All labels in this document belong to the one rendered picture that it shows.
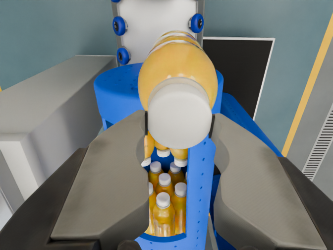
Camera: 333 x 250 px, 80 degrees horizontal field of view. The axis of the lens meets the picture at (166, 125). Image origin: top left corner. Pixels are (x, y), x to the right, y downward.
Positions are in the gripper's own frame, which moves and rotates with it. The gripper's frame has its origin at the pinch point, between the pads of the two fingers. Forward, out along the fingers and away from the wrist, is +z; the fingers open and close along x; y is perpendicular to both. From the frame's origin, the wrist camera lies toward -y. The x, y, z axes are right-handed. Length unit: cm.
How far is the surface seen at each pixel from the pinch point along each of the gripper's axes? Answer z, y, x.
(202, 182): 22.5, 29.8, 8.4
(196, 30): 45.8, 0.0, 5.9
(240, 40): 130, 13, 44
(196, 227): 21, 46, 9
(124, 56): 44.3, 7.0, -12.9
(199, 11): 51, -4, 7
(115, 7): 50, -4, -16
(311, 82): 146, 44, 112
